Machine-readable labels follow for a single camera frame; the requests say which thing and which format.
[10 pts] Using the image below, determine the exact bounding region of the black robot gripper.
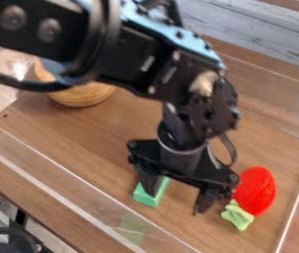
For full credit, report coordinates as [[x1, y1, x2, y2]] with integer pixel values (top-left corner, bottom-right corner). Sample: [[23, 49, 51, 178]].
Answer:
[[129, 139, 241, 215]]

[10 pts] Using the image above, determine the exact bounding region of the green rectangular block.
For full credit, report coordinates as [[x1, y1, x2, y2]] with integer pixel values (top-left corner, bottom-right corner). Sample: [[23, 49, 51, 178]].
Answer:
[[133, 177, 170, 208]]

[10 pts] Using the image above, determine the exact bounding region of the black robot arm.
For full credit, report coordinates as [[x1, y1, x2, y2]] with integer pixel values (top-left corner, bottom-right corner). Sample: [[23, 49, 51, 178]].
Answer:
[[0, 0, 241, 213]]

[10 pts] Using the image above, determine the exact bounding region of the brown wooden bowl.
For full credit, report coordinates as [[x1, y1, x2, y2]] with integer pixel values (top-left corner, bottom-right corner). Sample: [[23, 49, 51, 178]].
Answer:
[[34, 57, 118, 109]]

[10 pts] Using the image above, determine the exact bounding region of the red plush strawberry toy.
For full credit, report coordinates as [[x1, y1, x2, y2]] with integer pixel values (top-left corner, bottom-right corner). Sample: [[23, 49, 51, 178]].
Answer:
[[221, 166, 277, 231]]

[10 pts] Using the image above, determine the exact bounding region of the clear acrylic tray wall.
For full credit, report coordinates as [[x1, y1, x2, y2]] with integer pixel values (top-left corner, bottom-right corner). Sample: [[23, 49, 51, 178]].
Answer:
[[0, 31, 299, 253]]

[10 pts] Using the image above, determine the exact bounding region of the black clamp with cable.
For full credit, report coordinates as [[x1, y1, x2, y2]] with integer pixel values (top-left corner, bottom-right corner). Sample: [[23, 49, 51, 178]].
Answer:
[[0, 213, 54, 253]]

